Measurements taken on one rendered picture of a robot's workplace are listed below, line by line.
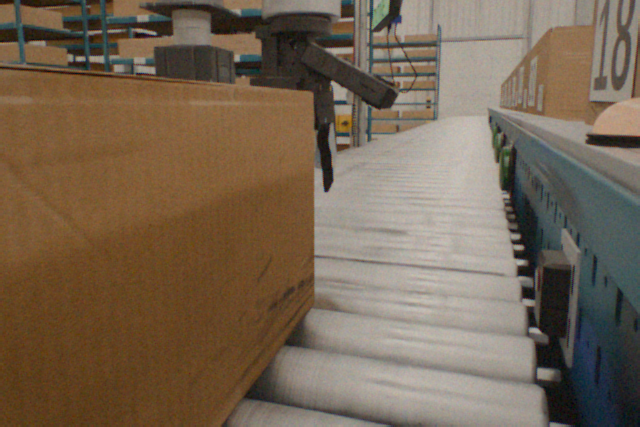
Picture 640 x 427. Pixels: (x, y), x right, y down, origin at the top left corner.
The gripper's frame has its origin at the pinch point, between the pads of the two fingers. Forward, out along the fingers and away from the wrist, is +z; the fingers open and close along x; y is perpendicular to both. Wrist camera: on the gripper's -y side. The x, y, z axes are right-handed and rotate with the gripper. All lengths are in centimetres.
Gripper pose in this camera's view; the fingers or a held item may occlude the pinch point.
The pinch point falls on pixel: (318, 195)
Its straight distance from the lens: 60.6
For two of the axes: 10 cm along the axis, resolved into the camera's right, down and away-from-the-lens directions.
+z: 0.0, 9.9, 1.6
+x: -3.0, 1.5, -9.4
